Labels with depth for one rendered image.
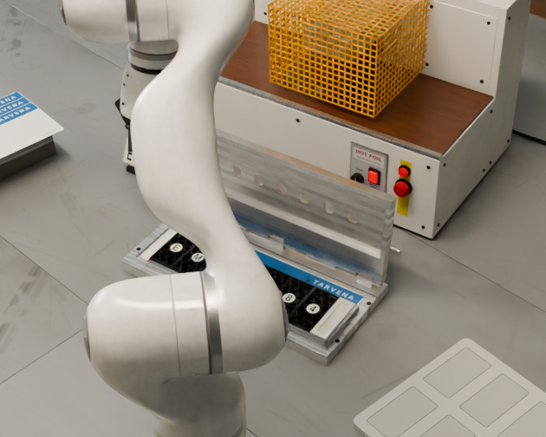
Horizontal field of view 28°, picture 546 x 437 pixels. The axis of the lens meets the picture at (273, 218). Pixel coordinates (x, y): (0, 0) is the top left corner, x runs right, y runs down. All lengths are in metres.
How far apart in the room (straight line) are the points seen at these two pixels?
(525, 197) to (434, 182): 0.28
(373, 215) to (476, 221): 0.32
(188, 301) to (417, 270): 0.84
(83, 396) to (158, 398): 0.53
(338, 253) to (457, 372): 0.30
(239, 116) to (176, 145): 0.91
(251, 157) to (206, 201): 0.71
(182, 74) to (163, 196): 0.14
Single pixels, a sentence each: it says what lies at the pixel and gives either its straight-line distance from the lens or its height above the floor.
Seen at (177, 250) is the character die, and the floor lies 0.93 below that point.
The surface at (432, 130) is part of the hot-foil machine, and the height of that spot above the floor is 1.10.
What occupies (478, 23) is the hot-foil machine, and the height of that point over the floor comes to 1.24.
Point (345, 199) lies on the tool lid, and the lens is 1.86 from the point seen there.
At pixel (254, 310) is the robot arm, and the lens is 1.22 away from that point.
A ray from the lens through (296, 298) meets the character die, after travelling 1.88.
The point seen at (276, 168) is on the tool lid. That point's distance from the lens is 1.92.
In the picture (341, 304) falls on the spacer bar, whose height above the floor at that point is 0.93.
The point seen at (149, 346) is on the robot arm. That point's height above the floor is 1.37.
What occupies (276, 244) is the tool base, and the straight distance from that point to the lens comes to 1.99.
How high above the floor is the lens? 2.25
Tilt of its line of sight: 40 degrees down
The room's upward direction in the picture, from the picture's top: 2 degrees counter-clockwise
